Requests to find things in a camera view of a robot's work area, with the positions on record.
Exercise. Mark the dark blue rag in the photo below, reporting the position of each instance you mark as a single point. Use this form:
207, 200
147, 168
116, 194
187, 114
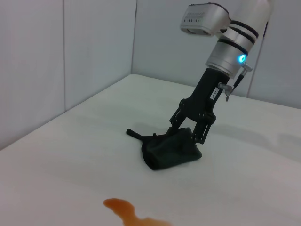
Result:
171, 153

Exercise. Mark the brown water stain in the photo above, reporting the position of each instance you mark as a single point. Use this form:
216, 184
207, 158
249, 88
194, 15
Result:
124, 207

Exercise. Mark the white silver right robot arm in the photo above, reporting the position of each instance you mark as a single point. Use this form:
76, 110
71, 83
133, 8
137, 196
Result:
230, 51

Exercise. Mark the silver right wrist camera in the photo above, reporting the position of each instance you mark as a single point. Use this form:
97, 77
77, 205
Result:
204, 18

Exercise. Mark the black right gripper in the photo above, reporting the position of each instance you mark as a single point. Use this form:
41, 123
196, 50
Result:
202, 101

